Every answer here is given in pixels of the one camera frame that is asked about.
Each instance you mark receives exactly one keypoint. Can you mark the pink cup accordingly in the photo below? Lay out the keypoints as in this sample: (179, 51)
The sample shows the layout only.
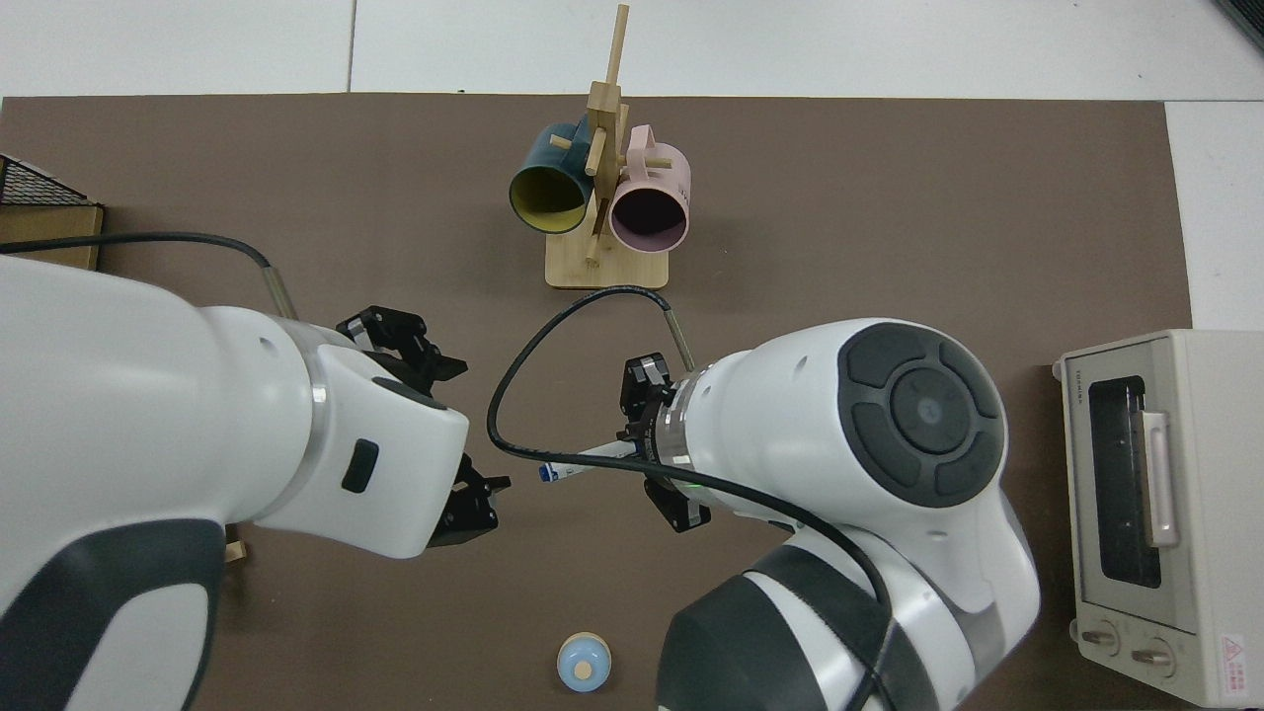
(664, 173)

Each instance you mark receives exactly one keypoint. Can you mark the dark equipment corner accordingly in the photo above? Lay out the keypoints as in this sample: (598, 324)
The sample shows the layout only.
(1246, 18)

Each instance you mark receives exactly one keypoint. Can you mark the wooden cup stand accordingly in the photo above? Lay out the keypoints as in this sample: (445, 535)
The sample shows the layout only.
(607, 269)

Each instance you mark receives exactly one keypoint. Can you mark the pale toaster oven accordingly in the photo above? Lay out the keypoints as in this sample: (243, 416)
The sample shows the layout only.
(1215, 553)

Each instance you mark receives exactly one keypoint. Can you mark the teal cup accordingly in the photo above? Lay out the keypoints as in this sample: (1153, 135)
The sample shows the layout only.
(541, 163)

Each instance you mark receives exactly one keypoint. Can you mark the small blue round thing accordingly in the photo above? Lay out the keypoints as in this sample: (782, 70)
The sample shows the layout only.
(584, 664)

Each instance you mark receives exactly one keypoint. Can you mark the blue and white marker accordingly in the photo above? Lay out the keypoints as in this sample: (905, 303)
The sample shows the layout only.
(583, 462)

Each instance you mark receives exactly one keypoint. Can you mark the brown table cloth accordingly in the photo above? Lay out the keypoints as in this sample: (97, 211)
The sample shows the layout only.
(889, 197)

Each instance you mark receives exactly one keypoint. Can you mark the wooden plate rack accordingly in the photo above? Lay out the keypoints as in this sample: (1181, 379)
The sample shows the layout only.
(235, 551)

